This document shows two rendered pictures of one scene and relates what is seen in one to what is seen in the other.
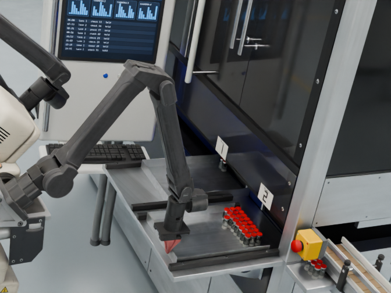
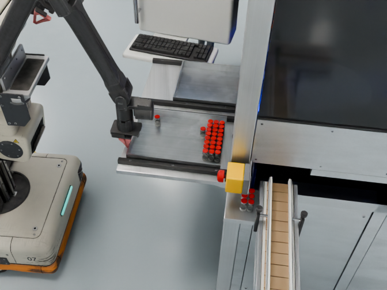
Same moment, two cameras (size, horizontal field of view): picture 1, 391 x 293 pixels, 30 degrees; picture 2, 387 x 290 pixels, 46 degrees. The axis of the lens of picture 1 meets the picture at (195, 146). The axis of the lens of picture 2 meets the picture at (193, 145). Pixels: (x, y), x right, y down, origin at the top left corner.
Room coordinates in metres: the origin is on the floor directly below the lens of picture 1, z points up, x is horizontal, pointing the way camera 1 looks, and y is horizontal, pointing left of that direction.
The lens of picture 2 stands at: (1.12, -0.86, 2.10)
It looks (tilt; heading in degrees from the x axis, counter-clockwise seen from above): 46 degrees down; 37
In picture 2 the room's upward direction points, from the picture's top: 1 degrees clockwise
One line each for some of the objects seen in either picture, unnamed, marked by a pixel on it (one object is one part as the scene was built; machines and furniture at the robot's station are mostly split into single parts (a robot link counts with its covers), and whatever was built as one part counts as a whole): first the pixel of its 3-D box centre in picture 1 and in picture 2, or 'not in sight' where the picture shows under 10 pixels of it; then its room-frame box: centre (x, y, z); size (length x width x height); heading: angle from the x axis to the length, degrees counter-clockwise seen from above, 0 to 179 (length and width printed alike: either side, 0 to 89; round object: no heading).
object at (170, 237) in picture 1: (166, 240); (124, 137); (1.91, 0.04, 0.94); 0.07 x 0.07 x 0.09; 30
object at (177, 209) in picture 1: (178, 205); (126, 110); (1.92, 0.02, 1.07); 0.07 x 0.06 x 0.07; 124
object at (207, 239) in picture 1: (207, 232); (178, 137); (2.06, -0.09, 0.90); 0.34 x 0.26 x 0.04; 120
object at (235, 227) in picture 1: (235, 227); (207, 139); (2.12, -0.19, 0.90); 0.18 x 0.02 x 0.05; 30
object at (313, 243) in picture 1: (309, 244); (236, 178); (1.96, -0.42, 0.99); 0.08 x 0.07 x 0.07; 120
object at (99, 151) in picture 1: (96, 153); (171, 47); (2.60, 0.39, 0.82); 0.40 x 0.14 x 0.02; 112
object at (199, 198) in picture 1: (188, 194); (135, 103); (1.94, -0.01, 1.10); 0.11 x 0.09 x 0.12; 124
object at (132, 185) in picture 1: (195, 210); (195, 114); (2.23, -0.04, 0.87); 0.70 x 0.48 x 0.02; 30
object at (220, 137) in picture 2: (247, 225); (219, 140); (2.14, -0.23, 0.90); 0.18 x 0.02 x 0.05; 30
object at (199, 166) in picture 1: (195, 177); (217, 84); (2.41, -0.02, 0.90); 0.34 x 0.26 x 0.04; 120
